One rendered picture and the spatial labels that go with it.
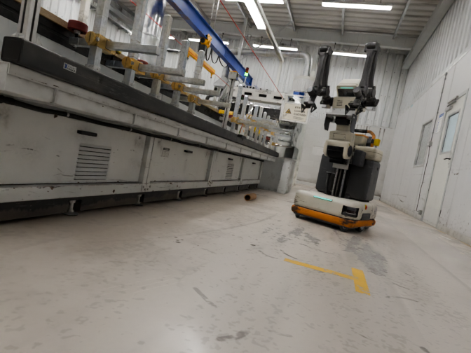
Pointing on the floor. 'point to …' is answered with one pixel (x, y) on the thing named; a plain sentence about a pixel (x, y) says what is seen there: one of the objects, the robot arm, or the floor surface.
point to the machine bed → (99, 149)
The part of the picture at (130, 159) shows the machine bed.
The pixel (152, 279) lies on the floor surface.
